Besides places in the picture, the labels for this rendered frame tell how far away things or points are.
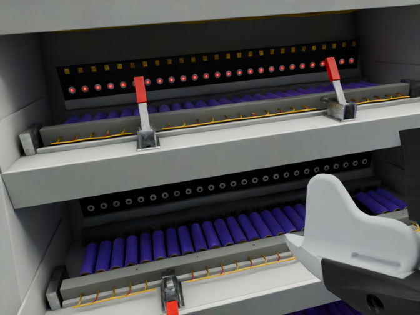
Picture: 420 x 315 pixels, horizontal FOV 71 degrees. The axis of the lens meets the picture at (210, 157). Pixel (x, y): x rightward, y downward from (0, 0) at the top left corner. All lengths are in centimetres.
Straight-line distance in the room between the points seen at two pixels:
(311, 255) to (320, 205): 3
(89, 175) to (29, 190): 7
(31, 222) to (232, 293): 27
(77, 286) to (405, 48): 62
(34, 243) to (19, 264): 5
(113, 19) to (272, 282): 38
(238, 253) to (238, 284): 4
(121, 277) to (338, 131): 34
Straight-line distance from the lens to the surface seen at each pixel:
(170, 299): 38
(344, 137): 43
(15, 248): 40
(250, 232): 47
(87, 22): 40
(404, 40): 63
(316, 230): 18
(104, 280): 43
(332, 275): 17
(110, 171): 36
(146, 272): 42
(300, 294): 44
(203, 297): 41
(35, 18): 42
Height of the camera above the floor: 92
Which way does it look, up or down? 2 degrees down
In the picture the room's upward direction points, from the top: 8 degrees counter-clockwise
